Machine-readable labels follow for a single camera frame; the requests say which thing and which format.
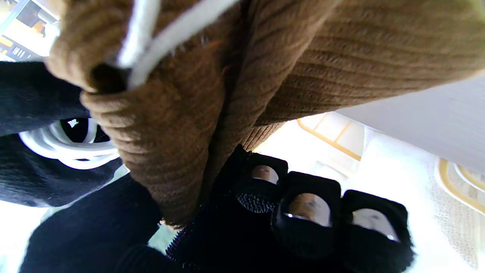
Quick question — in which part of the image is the white charging cable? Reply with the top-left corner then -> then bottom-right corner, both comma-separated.
18,118 -> 121,170

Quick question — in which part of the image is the printed garden room backdrop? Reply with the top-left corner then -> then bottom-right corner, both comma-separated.
242,112 -> 485,273

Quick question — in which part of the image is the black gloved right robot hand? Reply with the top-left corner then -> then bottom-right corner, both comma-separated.
0,61 -> 124,208

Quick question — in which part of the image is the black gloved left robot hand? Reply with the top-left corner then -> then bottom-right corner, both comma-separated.
19,146 -> 415,273

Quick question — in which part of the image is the brown corduroy drawstring bag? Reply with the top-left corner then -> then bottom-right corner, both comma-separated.
45,0 -> 485,228

